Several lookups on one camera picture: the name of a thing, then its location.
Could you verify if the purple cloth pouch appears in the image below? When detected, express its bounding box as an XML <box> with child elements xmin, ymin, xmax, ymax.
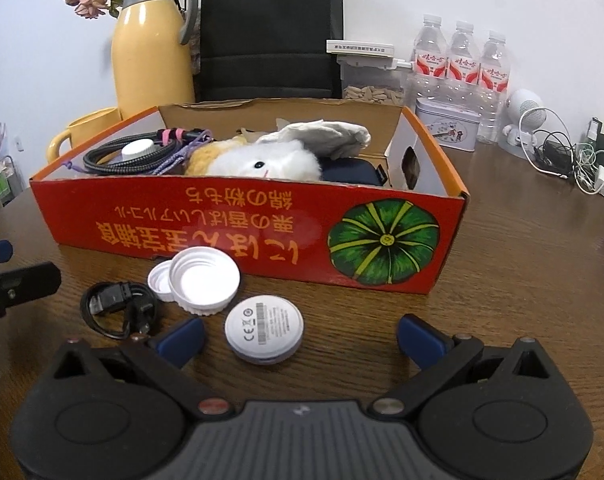
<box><xmin>64</xmin><ymin>147</ymin><xmax>203</xmax><ymax>177</ymax></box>

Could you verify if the tangle of cables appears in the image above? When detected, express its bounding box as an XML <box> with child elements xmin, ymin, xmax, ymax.
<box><xmin>527</xmin><ymin>110</ymin><xmax>604</xmax><ymax>196</ymax></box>

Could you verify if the white cloth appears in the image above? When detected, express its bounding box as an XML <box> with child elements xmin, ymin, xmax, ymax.
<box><xmin>254</xmin><ymin>119</ymin><xmax>372</xmax><ymax>158</ymax></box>

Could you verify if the yellow thermos jug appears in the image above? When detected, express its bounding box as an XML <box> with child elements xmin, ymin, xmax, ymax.
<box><xmin>111</xmin><ymin>0</ymin><xmax>200</xmax><ymax>121</ymax></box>

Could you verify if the red cardboard box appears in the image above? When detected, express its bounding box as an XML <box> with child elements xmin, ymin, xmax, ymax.
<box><xmin>29</xmin><ymin>97</ymin><xmax>470</xmax><ymax>296</ymax></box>

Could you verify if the clear seed container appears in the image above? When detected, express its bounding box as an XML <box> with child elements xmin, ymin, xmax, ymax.
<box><xmin>337</xmin><ymin>55</ymin><xmax>413</xmax><ymax>107</ymax></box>

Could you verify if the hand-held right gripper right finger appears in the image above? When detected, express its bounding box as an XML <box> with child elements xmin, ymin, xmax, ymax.
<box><xmin>369</xmin><ymin>313</ymin><xmax>553</xmax><ymax>417</ymax></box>

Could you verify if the flat white box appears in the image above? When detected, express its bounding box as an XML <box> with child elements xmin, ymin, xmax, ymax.
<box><xmin>326</xmin><ymin>39</ymin><xmax>398</xmax><ymax>58</ymax></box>

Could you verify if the grey tin box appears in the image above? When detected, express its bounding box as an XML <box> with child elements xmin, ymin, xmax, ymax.
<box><xmin>414</xmin><ymin>97</ymin><xmax>480</xmax><ymax>152</ymax></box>

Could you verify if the white bottle cap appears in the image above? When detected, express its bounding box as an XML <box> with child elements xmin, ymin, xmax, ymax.
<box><xmin>121</xmin><ymin>139</ymin><xmax>155</xmax><ymax>163</ymax></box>
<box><xmin>147</xmin><ymin>260</ymin><xmax>183</xmax><ymax>303</ymax></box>

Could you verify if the white yellow plush toy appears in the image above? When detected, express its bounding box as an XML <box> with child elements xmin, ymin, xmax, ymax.
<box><xmin>184</xmin><ymin>135</ymin><xmax>323</xmax><ymax>183</ymax></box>

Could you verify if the yellow mug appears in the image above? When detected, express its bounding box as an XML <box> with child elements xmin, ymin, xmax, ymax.
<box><xmin>46</xmin><ymin>106</ymin><xmax>123</xmax><ymax>165</ymax></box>

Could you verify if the clear water bottle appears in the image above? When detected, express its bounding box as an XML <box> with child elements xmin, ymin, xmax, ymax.
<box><xmin>446</xmin><ymin>20</ymin><xmax>481</xmax><ymax>111</ymax></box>
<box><xmin>409</xmin><ymin>14</ymin><xmax>450</xmax><ymax>106</ymax></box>
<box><xmin>474</xmin><ymin>30</ymin><xmax>512</xmax><ymax>145</ymax></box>

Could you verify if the thin black cable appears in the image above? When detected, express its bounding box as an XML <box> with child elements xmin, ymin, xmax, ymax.
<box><xmin>79</xmin><ymin>281</ymin><xmax>162</xmax><ymax>342</ymax></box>

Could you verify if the dark blue zip case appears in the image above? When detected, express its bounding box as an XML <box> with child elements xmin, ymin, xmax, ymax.
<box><xmin>322</xmin><ymin>157</ymin><xmax>390</xmax><ymax>188</ymax></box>

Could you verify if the black braided cable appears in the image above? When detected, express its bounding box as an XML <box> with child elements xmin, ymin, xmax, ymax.
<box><xmin>82</xmin><ymin>129</ymin><xmax>215</xmax><ymax>177</ymax></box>

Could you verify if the white round device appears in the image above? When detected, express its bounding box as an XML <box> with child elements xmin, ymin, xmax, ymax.
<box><xmin>224</xmin><ymin>295</ymin><xmax>305</xmax><ymax>365</ymax></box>

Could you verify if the white robot-shaped fan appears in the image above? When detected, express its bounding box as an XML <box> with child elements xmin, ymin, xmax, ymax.
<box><xmin>499</xmin><ymin>88</ymin><xmax>548</xmax><ymax>153</ymax></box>

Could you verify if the black paper bag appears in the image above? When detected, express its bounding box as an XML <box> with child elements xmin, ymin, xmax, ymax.
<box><xmin>192</xmin><ymin>0</ymin><xmax>344</xmax><ymax>103</ymax></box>

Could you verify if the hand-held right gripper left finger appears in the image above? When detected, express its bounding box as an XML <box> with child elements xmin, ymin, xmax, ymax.
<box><xmin>49</xmin><ymin>316</ymin><xmax>235</xmax><ymax>416</ymax></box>

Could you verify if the large ribbed white cap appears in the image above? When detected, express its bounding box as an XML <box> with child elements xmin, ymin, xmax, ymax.
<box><xmin>168</xmin><ymin>249</ymin><xmax>241</xmax><ymax>317</ymax></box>

